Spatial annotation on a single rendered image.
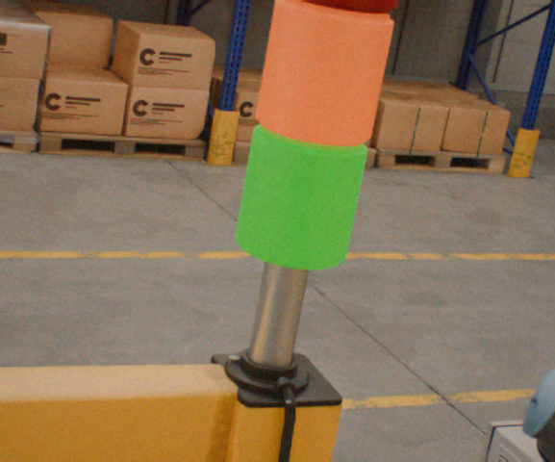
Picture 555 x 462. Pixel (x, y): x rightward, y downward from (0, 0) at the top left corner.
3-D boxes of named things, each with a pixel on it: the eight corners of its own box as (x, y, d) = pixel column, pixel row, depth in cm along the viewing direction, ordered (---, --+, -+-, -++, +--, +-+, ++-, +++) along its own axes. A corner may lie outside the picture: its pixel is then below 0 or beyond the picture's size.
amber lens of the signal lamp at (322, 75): (281, 143, 50) (304, 12, 48) (238, 110, 54) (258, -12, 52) (390, 150, 52) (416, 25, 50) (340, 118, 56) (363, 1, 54)
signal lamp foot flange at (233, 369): (241, 396, 54) (244, 378, 54) (212, 356, 57) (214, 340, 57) (321, 394, 55) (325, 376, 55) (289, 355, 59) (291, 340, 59)
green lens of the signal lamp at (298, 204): (258, 270, 51) (280, 148, 50) (217, 228, 56) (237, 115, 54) (364, 272, 53) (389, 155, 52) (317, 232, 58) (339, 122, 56)
